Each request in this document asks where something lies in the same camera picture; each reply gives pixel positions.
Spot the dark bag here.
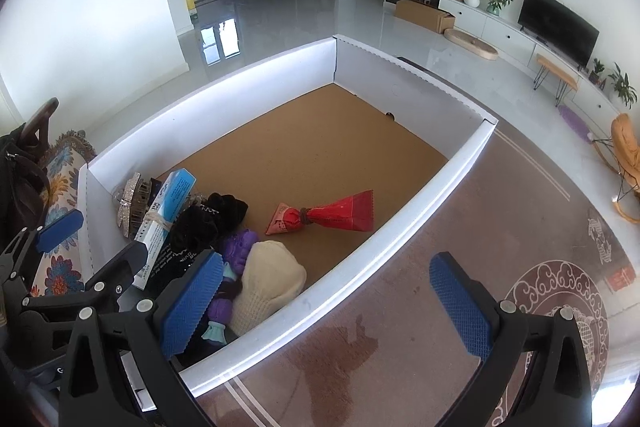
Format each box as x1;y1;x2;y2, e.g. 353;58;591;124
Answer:
0;127;51;233

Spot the rhinestone hair clip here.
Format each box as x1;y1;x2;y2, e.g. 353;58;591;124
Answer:
116;172;152;239

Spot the blue and white carton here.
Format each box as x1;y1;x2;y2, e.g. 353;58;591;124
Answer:
132;171;197;292

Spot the large leafy potted plant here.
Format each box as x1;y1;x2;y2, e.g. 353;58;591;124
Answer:
606;63;639;108

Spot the brown patterned glass desktop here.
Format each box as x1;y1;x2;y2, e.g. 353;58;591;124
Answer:
192;56;640;427

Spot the brown cardboard box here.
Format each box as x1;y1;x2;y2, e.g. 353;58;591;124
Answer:
394;0;456;36

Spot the white television cabinet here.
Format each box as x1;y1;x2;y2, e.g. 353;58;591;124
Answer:
439;0;636;128

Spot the dark wooden chair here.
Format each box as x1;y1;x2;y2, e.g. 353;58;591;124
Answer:
17;97;60;148

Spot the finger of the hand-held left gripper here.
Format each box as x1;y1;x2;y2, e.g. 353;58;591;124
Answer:
0;209;85;288
22;241;149;316

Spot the black rectangular box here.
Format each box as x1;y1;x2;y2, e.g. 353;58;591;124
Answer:
149;246;202;294

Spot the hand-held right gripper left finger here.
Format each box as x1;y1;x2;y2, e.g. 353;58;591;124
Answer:
59;251;224;427

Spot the black flat television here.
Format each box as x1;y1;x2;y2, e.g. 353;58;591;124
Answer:
517;0;600;68

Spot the oval beige cat scratcher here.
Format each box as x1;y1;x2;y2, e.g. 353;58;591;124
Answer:
444;28;500;62

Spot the purple floor mat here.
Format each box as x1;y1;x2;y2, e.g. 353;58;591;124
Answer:
557;104;594;140

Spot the wooden bench with metal legs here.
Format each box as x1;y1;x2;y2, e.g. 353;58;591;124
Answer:
532;54;580;108

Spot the orange lounge chair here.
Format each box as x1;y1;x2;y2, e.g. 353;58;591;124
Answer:
592;113;640;224

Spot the red packets bundle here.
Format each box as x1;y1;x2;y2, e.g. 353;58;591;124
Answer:
265;189;376;236

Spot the floral cushion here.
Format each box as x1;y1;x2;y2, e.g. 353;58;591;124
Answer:
30;132;99;298

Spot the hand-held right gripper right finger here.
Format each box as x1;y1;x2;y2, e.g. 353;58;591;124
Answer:
429;251;593;427

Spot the purple teal toy bundle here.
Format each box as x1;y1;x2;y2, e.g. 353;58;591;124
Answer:
200;229;261;348

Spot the white cardboard storage box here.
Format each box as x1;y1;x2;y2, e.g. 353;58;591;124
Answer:
77;34;499;400

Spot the black sequined velvet bundle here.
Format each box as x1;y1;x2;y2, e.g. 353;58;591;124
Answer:
172;192;249;254

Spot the cream knitted hat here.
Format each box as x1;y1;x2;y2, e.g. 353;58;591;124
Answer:
230;241;307;338

